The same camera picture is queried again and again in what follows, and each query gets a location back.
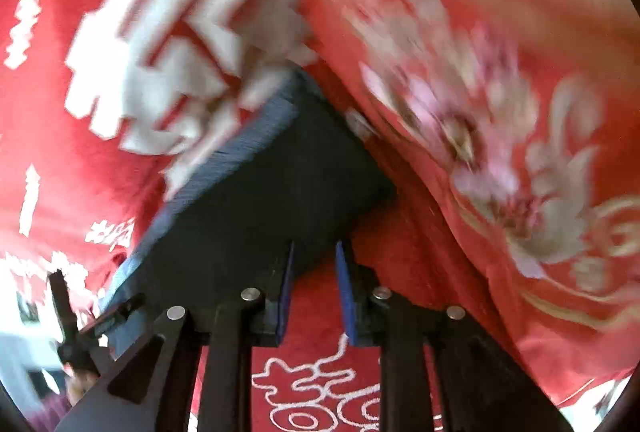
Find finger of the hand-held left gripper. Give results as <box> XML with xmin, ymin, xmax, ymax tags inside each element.
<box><xmin>80</xmin><ymin>293</ymin><xmax>147</xmax><ymax>339</ymax></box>
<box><xmin>47</xmin><ymin>269</ymin><xmax>78</xmax><ymax>349</ymax></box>

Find red printed sofa cover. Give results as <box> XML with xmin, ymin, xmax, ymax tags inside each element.
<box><xmin>0</xmin><ymin>0</ymin><xmax>451</xmax><ymax>432</ymax></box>

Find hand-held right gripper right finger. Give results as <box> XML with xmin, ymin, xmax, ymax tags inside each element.
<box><xmin>335</xmin><ymin>239</ymin><xmax>576</xmax><ymax>432</ymax></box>

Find person's left hand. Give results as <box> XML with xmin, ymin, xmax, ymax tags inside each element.
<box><xmin>64</xmin><ymin>368</ymin><xmax>103</xmax><ymax>407</ymax></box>

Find red floral cloth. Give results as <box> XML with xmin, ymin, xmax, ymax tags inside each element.
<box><xmin>299</xmin><ymin>0</ymin><xmax>640</xmax><ymax>410</ymax></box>

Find black pants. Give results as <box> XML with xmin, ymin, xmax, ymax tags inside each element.
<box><xmin>100</xmin><ymin>67</ymin><xmax>398</xmax><ymax>358</ymax></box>

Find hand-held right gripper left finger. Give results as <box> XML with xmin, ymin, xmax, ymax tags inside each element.
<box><xmin>55</xmin><ymin>239</ymin><xmax>298</xmax><ymax>432</ymax></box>

